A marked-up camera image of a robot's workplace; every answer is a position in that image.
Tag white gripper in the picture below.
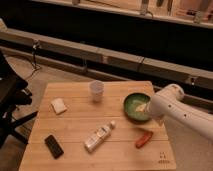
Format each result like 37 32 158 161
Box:
135 104 164 126

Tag green ceramic bowl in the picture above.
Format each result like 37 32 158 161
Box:
123 93 150 122

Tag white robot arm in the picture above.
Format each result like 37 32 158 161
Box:
136 84 213 142

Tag red orange carrot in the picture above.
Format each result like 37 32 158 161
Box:
135 131 153 148

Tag white plastic bottle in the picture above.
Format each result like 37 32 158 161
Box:
84 120 116 153

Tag clear plastic cup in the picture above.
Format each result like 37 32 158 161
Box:
89 80 104 102

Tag white sponge block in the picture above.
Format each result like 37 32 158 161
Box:
51 98 67 114

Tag black smartphone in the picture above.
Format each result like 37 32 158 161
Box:
45 135 64 159

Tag black office chair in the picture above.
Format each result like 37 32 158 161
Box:
0 50 37 148

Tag black cable on floor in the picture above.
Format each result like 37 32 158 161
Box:
24 39 43 81

